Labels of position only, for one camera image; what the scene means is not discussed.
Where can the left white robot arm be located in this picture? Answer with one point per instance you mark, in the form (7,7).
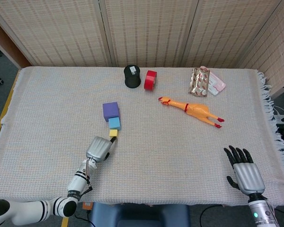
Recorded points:
(75,184)

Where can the pink white plastic packet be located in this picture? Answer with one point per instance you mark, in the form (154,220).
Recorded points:
(216,85)

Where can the woven folding screen panel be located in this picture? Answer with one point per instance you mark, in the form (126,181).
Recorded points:
(56,30)
(279,52)
(149,28)
(227,30)

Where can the small orange box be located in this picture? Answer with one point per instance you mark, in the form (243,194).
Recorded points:
(87,206)

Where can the small yellow foam cube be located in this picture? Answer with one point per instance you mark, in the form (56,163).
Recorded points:
(113,133)

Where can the yellow rubber chicken toy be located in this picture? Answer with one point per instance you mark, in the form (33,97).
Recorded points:
(194,109)

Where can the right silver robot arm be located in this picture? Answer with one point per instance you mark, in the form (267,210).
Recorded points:
(260,210)

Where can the red tape roll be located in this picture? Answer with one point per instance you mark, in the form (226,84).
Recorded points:
(149,80)

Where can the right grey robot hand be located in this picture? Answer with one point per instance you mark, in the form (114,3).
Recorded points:
(247,175)

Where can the white woven tablecloth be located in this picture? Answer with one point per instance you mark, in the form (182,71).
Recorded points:
(168,153)

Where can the black mesh pen holder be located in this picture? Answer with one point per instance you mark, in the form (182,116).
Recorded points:
(132,76)

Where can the silver foil snack packet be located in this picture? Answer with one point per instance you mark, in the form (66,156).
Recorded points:
(199,82)

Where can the brown wooden board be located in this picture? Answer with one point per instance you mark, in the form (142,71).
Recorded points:
(7,45)

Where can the large purple foam cube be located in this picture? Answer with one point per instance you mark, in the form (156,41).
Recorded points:
(110,110)

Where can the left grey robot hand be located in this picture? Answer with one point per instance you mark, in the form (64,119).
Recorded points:
(98,147)

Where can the blue foam cube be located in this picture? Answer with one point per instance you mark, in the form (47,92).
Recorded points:
(114,123)

